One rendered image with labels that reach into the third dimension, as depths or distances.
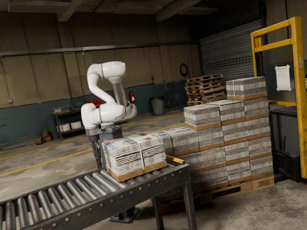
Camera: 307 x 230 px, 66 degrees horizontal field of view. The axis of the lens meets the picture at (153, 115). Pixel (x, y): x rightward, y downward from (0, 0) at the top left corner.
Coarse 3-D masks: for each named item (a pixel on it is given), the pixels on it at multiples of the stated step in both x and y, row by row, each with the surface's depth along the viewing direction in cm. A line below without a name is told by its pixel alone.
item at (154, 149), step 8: (136, 136) 183; (144, 136) 179; (152, 136) 175; (160, 136) 173; (144, 144) 165; (152, 144) 168; (160, 144) 170; (152, 152) 168; (160, 152) 172; (152, 160) 169; (160, 160) 172
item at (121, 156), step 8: (104, 144) 174; (112, 144) 170; (120, 144) 166; (128, 144) 164; (112, 152) 158; (120, 152) 157; (128, 152) 160; (136, 152) 163; (112, 160) 164; (120, 160) 158; (128, 160) 161; (136, 160) 163; (112, 168) 169; (120, 168) 159; (128, 168) 161; (136, 168) 164
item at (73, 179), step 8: (104, 168) 192; (80, 176) 182; (56, 184) 173; (64, 184) 175; (88, 184) 184; (32, 192) 166; (8, 200) 158; (16, 200) 159; (16, 208) 159; (16, 216) 159
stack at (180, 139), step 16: (176, 128) 285; (208, 128) 260; (224, 128) 262; (240, 128) 265; (176, 144) 252; (192, 144) 255; (208, 144) 259; (240, 144) 267; (192, 160) 257; (208, 160) 261; (224, 160) 265; (192, 176) 259; (208, 176) 263; (224, 176) 267; (240, 176) 272; (176, 192) 258; (208, 192) 265; (240, 192) 274; (176, 208) 261
